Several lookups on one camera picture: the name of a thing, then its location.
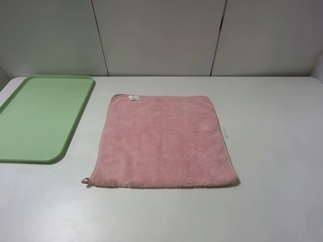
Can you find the pink fluffy towel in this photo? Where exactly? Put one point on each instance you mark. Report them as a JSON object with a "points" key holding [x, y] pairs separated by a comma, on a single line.
{"points": [[162, 142]]}

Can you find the green plastic tray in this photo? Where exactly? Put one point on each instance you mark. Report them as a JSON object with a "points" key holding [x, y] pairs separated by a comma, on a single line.
{"points": [[39, 118]]}

